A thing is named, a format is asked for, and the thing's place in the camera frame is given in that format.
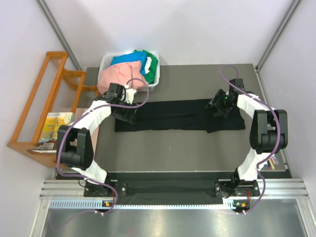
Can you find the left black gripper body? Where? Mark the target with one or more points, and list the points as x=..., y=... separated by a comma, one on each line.
x=125, y=115

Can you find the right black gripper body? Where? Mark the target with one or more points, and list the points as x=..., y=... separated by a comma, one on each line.
x=222, y=104

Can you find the black t-shirt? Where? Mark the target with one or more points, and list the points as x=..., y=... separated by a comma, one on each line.
x=181, y=115

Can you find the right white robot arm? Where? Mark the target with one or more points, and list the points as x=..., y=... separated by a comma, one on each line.
x=268, y=135

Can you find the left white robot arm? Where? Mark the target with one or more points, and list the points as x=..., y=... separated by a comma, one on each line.
x=74, y=142

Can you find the pink t-shirt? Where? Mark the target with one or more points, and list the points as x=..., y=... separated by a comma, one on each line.
x=121, y=73

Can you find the green t-shirt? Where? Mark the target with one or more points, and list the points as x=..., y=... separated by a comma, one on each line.
x=149, y=64

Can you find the white laundry basket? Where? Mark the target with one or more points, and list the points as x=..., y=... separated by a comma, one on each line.
x=106, y=62

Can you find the blue t-shirt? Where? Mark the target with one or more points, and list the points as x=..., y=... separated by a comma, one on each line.
x=131, y=57

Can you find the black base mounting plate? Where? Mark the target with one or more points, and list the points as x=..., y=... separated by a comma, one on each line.
x=196, y=187

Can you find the pack of markers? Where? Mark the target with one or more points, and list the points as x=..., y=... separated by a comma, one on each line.
x=272, y=163

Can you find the orange wooden rack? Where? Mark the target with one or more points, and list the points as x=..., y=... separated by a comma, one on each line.
x=56, y=89

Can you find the yellow book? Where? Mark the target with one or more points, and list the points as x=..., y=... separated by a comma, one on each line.
x=48, y=138

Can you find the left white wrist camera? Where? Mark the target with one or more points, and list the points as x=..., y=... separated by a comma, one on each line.
x=129, y=94

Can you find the white slotted cable duct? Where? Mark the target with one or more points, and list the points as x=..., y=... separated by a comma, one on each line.
x=102, y=204

